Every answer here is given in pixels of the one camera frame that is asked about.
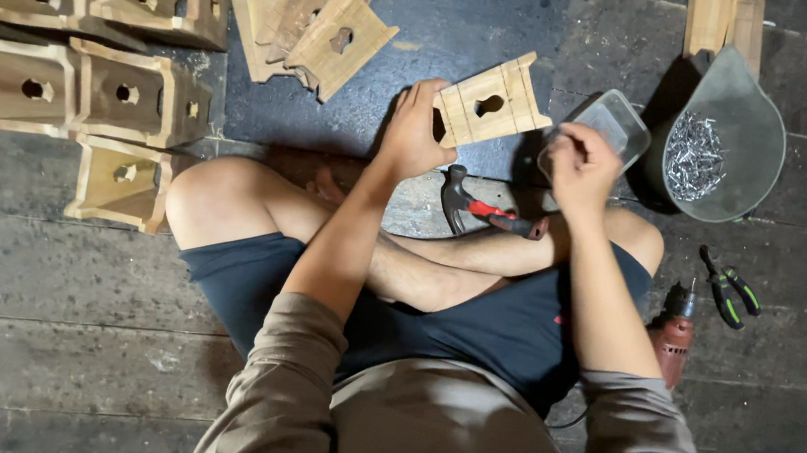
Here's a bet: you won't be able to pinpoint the dark blue floor mat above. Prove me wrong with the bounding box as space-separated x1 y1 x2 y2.
210 0 572 191

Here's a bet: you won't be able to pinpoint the person's right leg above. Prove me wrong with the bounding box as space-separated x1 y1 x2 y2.
299 168 670 297

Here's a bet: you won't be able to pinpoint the dark blue shorts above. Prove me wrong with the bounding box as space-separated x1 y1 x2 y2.
166 196 658 429

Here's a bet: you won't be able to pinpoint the red and black claw hammer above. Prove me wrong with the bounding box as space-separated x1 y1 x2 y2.
436 163 554 246

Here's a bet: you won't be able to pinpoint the black drill cable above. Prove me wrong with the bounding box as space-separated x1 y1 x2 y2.
547 403 589 434

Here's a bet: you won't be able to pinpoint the clear plastic container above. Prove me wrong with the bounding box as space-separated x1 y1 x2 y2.
534 81 657 198

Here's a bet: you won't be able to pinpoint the brown long-sleeved shirt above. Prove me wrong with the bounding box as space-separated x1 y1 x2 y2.
187 283 776 453

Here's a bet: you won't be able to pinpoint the green and black pliers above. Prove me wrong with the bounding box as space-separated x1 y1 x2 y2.
690 244 769 334

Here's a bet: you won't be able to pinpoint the person's right hand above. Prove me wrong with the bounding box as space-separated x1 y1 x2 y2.
540 120 627 219

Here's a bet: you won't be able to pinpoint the person's left leg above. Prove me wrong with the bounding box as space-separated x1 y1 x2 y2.
156 148 521 322

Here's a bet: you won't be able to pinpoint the wooden plank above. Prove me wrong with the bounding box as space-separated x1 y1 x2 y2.
723 0 769 77
682 0 734 64

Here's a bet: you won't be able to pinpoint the red electric drill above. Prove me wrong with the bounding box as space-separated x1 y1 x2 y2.
640 274 701 393

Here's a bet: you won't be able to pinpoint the person's left hand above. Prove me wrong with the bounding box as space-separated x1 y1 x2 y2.
371 73 466 191

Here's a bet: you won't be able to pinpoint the group of wooden boxes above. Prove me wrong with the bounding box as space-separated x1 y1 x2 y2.
0 0 234 241

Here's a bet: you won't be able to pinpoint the person's leg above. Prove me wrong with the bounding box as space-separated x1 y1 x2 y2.
156 148 521 322
299 168 670 297

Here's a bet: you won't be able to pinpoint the wooden panel with pencil lines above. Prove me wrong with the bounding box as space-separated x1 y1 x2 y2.
428 42 561 160

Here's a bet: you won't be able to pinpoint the pile of steel nails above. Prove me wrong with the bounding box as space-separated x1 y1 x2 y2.
660 108 733 207

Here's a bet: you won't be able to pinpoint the grey plastic scoop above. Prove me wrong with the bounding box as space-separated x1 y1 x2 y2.
637 37 798 231

